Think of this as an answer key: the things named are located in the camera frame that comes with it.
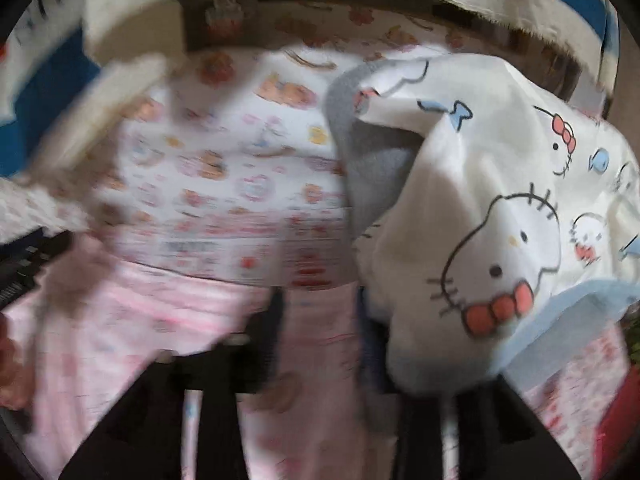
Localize pink striped blanket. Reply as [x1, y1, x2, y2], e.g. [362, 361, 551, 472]
[15, 245, 631, 480]

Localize white cartoon print pants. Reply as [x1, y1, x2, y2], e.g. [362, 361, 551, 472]
[322, 50, 640, 398]

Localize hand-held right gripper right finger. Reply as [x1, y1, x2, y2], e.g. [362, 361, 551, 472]
[357, 285, 583, 480]

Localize beige fluffy cloth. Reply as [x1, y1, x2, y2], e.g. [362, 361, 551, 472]
[0, 172, 96, 246]

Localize red cloth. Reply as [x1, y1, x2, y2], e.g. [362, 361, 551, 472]
[595, 390, 639, 466]

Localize white cartoon printed bed sheet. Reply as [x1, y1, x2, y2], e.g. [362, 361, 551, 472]
[92, 2, 606, 291]

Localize cream blue lettered cloth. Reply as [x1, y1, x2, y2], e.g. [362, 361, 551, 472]
[0, 0, 623, 181]

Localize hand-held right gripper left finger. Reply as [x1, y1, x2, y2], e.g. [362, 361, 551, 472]
[59, 285, 288, 480]

